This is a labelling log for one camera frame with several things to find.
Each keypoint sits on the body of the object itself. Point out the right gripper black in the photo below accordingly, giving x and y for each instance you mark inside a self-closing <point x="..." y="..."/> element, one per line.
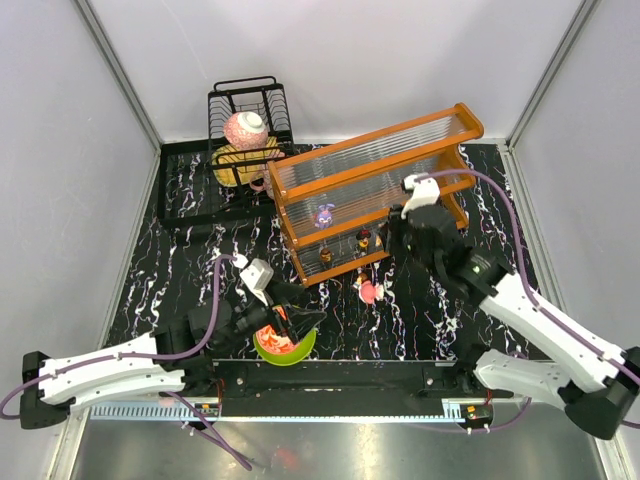
<point x="400" y="232"/>

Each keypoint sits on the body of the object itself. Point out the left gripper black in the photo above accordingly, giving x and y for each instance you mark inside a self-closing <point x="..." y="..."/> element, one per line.
<point x="279" y="309"/>

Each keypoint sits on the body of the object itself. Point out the purple bunny toy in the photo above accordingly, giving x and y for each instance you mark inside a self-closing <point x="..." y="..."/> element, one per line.
<point x="324" y="216"/>

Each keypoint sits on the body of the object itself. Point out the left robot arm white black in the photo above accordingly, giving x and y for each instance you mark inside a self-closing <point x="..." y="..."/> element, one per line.
<point x="177" y="357"/>

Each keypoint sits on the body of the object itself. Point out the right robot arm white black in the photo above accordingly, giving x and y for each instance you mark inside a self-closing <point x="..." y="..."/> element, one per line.
<point x="594" y="382"/>

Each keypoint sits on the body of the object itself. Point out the orange clear display shelf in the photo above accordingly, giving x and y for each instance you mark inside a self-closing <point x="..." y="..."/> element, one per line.
<point x="362" y="177"/>

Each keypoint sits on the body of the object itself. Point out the brown figure toy on shelf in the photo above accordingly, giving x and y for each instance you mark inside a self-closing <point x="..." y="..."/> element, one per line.
<point x="325" y="255"/>

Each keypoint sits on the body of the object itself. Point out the black haired figure toy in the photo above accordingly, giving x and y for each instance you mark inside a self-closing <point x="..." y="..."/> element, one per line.
<point x="363" y="239"/>

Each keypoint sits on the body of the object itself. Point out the green bowl red pattern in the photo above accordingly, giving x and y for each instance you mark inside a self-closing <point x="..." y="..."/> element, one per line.
<point x="280" y="351"/>

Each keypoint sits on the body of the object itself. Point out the pink flamingo toy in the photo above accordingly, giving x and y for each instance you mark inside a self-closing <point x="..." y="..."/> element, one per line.
<point x="368" y="291"/>

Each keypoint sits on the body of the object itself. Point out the black marble pattern mat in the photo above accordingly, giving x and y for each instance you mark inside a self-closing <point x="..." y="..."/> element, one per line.
<point x="377" y="307"/>

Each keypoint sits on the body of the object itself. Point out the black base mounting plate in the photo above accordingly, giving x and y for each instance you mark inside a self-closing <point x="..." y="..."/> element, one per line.
<point x="345" y="390"/>

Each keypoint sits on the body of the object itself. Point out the pink mug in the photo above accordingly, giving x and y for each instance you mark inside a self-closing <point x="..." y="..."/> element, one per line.
<point x="261" y="182"/>

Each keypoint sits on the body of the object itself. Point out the yellow patterned bowl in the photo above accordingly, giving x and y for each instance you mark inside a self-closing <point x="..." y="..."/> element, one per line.
<point x="243" y="163"/>

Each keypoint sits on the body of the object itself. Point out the pink patterned bowl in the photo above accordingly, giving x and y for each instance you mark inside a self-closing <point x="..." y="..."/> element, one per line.
<point x="246" y="131"/>

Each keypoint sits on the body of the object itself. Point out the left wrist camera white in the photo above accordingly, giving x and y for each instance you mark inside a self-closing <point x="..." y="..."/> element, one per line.
<point x="256" y="274"/>

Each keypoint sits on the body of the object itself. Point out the black wire dish rack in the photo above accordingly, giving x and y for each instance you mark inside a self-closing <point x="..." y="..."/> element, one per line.
<point x="211" y="181"/>

